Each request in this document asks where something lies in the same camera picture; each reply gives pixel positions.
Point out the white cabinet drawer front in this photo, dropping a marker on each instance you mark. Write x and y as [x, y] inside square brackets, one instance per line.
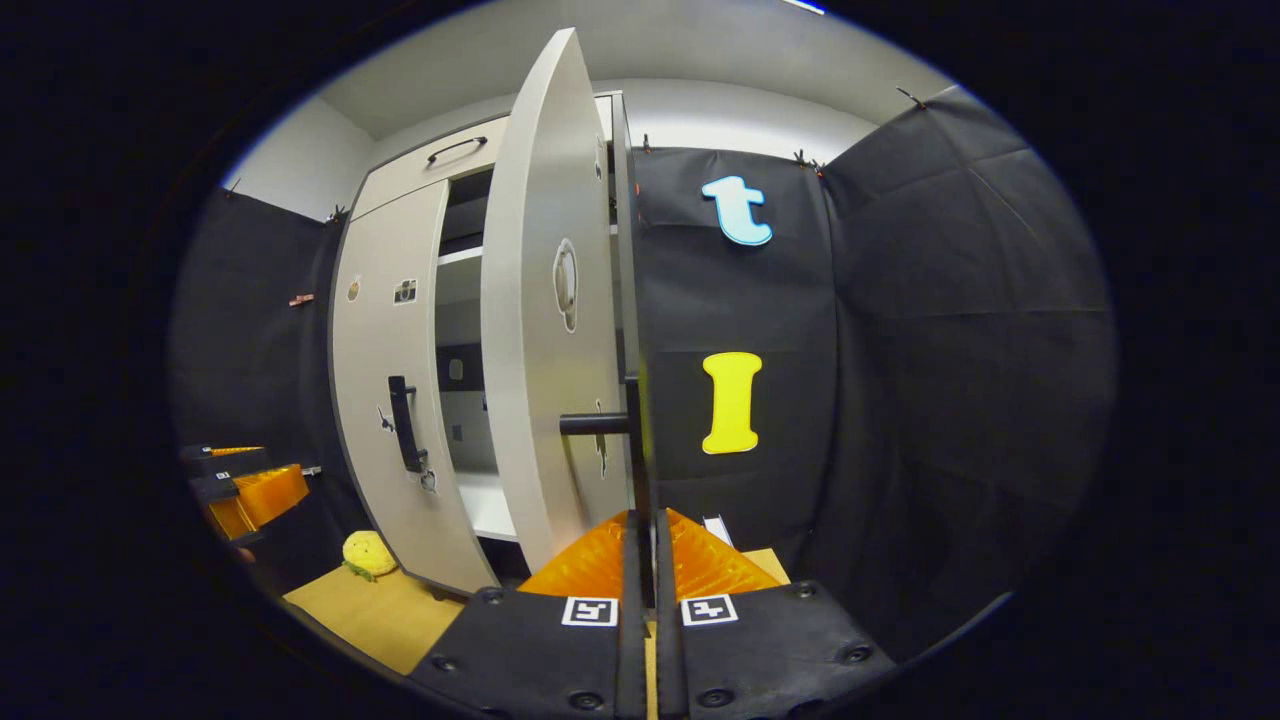
[420, 170]

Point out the white cabinet shelf board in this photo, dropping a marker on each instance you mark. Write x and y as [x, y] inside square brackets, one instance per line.
[460, 255]

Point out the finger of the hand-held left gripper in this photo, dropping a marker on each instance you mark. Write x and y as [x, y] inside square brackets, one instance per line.
[265, 495]
[225, 460]

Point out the white cabinet door headphones sticker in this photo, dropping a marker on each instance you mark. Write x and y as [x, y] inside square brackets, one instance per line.
[530, 350]

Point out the yellow plush toy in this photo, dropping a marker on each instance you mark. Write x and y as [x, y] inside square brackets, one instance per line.
[368, 555]

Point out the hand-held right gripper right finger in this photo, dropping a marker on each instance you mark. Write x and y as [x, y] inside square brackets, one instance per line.
[668, 660]

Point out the white cabinet door camera sticker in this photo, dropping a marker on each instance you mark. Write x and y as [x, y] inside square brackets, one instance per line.
[385, 350]

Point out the black backdrop cloth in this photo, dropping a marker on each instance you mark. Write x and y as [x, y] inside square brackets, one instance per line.
[950, 350]

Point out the white double-door shoe cabinet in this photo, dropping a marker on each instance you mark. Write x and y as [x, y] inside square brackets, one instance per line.
[470, 500]

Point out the small white blue box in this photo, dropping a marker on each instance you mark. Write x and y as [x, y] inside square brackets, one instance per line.
[718, 530]

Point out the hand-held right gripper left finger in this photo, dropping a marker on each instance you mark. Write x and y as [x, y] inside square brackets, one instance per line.
[633, 640]

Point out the long ceiling light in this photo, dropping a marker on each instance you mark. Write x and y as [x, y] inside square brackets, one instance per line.
[805, 6]

